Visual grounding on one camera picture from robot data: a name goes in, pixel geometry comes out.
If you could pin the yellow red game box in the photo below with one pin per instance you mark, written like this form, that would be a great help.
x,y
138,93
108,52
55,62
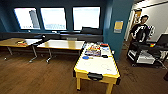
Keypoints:
x,y
93,47

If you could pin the colourful snack packets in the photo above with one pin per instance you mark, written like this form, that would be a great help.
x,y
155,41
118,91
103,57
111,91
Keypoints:
x,y
92,52

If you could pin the blue round paddle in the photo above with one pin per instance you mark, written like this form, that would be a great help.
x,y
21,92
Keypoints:
x,y
85,57

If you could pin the white vent panel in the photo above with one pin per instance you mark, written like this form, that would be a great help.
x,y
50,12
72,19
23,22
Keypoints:
x,y
71,38

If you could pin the black cushion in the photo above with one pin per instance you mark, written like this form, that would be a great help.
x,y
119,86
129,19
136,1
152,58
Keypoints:
x,y
91,30

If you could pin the red flat box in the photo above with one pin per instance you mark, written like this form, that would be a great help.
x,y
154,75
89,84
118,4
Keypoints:
x,y
104,45

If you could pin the white plate blue rim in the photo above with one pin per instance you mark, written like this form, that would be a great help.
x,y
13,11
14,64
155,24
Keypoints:
x,y
104,49

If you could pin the large wooden table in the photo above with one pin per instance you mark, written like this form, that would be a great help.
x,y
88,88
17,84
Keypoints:
x,y
63,44

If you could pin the white yellow air hockey table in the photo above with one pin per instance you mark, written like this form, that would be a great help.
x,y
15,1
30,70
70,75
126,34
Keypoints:
x,y
98,65

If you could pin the bright window pane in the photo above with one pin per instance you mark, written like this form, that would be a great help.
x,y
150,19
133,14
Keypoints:
x,y
86,18
25,18
53,18

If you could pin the black office chair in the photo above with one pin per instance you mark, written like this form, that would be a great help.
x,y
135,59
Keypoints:
x,y
41,38

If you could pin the person in black shirt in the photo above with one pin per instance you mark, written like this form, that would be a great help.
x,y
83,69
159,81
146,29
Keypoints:
x,y
140,31

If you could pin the black wheeled cart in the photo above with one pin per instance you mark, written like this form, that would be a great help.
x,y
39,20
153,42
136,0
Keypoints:
x,y
146,47

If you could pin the red yellow item stack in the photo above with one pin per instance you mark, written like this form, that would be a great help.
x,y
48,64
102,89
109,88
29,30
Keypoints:
x,y
22,42

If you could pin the dark window bench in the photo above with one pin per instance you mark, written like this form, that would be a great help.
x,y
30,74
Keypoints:
x,y
20,35

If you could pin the colourful cube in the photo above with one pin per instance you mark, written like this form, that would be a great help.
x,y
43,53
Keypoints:
x,y
152,45

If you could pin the wooden table with clutter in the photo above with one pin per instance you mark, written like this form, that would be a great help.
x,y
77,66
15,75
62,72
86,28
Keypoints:
x,y
13,42

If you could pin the black monitor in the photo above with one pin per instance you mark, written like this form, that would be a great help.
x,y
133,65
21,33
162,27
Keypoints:
x,y
162,40

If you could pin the yellow wall poster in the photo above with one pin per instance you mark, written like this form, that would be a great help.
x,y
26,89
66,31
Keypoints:
x,y
118,26

